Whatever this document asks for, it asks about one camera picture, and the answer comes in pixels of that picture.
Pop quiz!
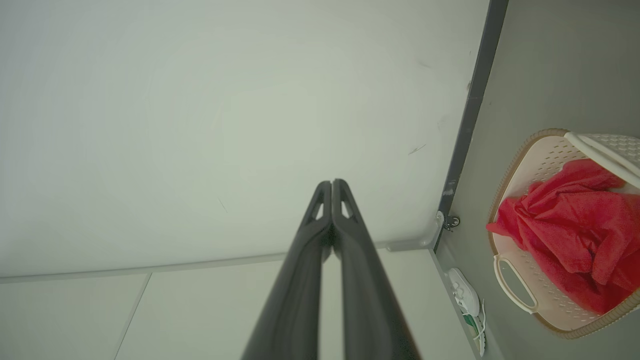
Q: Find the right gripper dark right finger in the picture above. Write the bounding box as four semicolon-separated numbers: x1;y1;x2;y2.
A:
332;178;423;360

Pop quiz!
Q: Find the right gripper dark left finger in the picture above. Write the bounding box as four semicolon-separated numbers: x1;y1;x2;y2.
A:
240;180;334;360

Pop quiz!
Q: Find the red and white garment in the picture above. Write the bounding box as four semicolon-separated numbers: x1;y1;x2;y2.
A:
486;159;640;315

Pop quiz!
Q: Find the off-white partition panel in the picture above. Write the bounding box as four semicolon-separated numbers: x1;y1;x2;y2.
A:
0;248;478;360

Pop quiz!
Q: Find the white shoelace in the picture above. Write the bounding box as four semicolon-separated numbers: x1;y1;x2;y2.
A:
477;299;488;357

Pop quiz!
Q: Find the black baseboard strip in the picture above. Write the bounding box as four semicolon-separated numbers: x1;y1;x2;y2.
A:
432;0;510;251

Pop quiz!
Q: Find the cream perforated laundry basket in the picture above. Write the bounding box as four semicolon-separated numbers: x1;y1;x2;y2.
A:
486;128;640;340

